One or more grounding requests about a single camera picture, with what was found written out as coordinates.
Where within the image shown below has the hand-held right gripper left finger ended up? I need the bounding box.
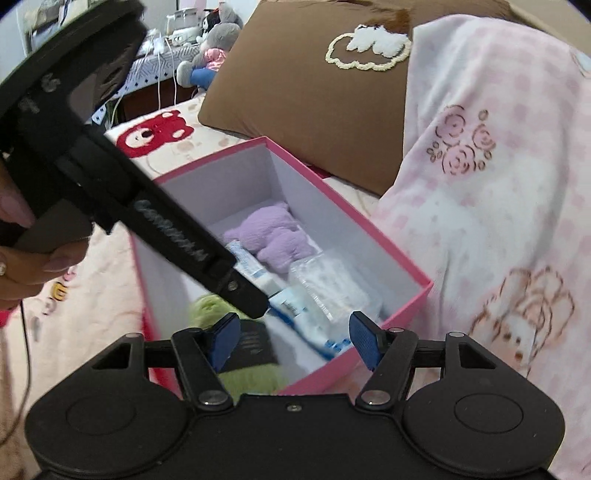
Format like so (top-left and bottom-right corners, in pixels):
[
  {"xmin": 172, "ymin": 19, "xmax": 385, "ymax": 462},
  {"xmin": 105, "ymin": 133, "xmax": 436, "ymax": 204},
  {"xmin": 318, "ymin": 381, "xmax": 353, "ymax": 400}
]
[{"xmin": 91, "ymin": 312, "xmax": 243, "ymax": 410}]

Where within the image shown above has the small white blue carton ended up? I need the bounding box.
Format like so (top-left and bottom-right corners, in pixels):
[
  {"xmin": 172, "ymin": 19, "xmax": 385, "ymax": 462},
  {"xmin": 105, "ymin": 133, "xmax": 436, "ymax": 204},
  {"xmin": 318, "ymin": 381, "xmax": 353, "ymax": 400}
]
[{"xmin": 226, "ymin": 240, "xmax": 289, "ymax": 301}]

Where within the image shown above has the clear plastic case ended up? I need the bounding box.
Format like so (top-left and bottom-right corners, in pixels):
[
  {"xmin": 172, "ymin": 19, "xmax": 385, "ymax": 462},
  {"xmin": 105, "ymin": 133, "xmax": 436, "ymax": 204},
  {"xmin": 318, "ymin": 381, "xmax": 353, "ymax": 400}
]
[{"xmin": 288, "ymin": 251, "xmax": 384, "ymax": 324}]

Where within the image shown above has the table with patterned cloth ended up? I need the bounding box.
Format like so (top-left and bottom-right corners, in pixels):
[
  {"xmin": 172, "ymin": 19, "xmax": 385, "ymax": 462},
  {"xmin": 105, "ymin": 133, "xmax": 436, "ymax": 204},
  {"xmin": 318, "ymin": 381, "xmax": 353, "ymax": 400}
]
[{"xmin": 92, "ymin": 37, "xmax": 206, "ymax": 125}]

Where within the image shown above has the pink cardboard box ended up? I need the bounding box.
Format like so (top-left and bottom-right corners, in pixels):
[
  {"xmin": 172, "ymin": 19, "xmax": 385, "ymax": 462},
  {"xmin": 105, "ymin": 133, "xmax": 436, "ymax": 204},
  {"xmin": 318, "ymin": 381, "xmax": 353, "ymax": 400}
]
[{"xmin": 129, "ymin": 136, "xmax": 435, "ymax": 398}]

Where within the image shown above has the brown pillow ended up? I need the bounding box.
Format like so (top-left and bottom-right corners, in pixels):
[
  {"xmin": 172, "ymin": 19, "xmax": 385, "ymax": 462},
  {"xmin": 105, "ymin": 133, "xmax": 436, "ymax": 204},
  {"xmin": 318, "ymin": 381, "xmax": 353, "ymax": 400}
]
[{"xmin": 198, "ymin": 0, "xmax": 546, "ymax": 197}]

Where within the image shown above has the green yarn ball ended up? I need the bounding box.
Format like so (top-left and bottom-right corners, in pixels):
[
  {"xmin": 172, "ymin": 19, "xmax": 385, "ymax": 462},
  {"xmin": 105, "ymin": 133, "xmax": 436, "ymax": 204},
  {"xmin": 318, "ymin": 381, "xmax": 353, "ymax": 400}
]
[{"xmin": 189, "ymin": 295, "xmax": 289, "ymax": 398}]

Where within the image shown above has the pink checked pillow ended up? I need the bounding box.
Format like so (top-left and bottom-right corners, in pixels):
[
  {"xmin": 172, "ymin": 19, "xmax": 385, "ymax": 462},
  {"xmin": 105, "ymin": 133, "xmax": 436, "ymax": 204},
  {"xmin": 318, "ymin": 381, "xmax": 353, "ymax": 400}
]
[{"xmin": 374, "ymin": 14, "xmax": 591, "ymax": 480}]

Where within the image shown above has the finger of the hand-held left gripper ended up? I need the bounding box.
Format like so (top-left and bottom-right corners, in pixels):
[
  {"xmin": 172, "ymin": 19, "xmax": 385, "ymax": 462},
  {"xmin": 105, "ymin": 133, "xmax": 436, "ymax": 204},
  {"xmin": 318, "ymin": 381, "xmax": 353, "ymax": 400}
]
[{"xmin": 213, "ymin": 270, "xmax": 271, "ymax": 320}]

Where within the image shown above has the white charging cable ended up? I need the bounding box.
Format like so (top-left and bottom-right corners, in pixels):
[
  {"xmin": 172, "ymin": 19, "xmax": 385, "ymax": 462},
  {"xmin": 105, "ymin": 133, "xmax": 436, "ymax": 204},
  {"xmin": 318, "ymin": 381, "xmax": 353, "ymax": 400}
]
[{"xmin": 111, "ymin": 34, "xmax": 182, "ymax": 123}]

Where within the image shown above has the person's left hand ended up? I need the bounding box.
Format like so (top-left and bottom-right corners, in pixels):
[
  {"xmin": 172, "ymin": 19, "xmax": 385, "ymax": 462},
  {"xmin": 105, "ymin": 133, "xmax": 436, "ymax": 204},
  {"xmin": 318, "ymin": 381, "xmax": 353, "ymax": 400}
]
[{"xmin": 0, "ymin": 158, "xmax": 87, "ymax": 313}]

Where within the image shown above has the black cable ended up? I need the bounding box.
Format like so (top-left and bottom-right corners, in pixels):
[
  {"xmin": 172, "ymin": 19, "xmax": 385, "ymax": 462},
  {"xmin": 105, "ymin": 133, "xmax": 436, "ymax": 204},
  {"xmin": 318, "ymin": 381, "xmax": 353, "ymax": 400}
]
[{"xmin": 0, "ymin": 300, "xmax": 34, "ymax": 446}]

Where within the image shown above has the purple plush toy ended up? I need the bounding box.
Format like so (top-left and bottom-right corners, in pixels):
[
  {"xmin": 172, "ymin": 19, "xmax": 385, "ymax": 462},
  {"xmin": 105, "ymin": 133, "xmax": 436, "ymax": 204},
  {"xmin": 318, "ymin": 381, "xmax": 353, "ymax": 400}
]
[{"xmin": 224, "ymin": 205, "xmax": 315, "ymax": 273}]

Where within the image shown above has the grey plush toy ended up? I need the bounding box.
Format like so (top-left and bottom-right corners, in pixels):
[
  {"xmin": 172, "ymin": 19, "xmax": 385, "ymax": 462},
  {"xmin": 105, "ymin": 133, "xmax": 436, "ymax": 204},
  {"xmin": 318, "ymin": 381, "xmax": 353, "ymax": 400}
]
[{"xmin": 177, "ymin": 4, "xmax": 244, "ymax": 89}]

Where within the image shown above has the white appliance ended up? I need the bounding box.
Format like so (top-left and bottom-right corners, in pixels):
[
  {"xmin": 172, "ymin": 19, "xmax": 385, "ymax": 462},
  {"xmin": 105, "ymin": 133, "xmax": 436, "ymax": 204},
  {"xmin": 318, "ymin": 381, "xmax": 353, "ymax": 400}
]
[{"xmin": 165, "ymin": 7, "xmax": 205, "ymax": 43}]

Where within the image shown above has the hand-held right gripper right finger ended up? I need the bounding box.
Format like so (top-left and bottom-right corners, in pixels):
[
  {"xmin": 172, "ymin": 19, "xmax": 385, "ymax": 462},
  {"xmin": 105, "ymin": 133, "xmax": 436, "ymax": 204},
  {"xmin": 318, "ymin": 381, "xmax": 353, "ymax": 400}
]
[{"xmin": 348, "ymin": 311, "xmax": 498, "ymax": 410}]

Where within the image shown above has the blue tissue packet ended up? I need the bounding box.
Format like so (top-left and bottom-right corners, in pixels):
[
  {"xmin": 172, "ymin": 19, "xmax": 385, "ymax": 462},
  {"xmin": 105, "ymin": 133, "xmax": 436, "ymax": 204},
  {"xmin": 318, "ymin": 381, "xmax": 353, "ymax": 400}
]
[{"xmin": 268, "ymin": 286, "xmax": 365, "ymax": 361}]

